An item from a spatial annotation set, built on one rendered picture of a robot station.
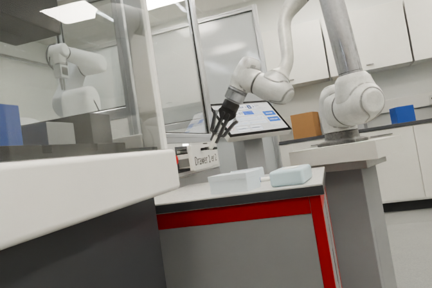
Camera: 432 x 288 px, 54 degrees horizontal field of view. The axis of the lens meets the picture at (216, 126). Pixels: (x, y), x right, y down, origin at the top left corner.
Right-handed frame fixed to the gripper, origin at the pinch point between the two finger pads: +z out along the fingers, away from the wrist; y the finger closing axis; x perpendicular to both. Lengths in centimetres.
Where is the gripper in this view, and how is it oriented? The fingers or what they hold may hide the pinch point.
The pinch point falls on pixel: (213, 142)
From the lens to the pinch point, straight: 189.9
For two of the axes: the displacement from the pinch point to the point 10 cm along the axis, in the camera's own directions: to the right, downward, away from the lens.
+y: -8.7, -4.3, 2.4
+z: -4.2, 9.0, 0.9
